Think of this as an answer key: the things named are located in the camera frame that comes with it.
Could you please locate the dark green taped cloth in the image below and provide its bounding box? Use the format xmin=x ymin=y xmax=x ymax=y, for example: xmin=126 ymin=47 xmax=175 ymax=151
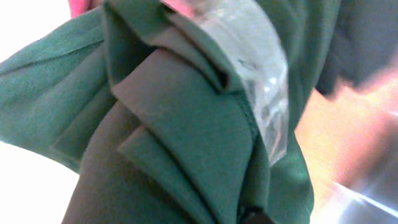
xmin=0 ymin=0 xmax=398 ymax=224

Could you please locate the pink shirt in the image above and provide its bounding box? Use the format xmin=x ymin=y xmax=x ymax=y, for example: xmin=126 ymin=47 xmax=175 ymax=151
xmin=68 ymin=0 xmax=195 ymax=18

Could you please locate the clear plastic storage container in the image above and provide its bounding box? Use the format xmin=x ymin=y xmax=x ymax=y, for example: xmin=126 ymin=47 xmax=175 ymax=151
xmin=310 ymin=108 xmax=398 ymax=224

